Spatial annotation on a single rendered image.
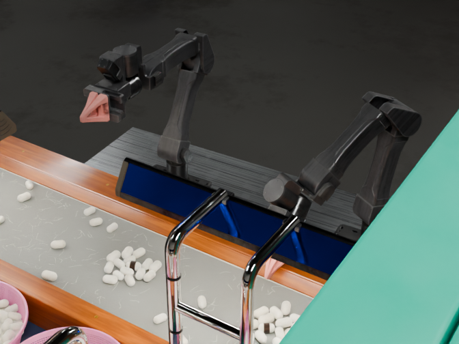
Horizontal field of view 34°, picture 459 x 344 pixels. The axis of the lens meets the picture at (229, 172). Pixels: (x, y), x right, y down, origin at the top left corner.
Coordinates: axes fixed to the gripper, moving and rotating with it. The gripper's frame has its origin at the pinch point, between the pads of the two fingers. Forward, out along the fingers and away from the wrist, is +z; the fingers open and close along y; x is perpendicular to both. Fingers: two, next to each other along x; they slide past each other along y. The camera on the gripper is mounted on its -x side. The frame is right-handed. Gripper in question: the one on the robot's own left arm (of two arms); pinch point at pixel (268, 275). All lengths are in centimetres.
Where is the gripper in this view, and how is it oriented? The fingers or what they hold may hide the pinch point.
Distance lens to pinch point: 171.9
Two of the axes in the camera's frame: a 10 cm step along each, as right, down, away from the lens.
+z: -4.0, 9.0, -1.7
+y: 8.5, 3.0, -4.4
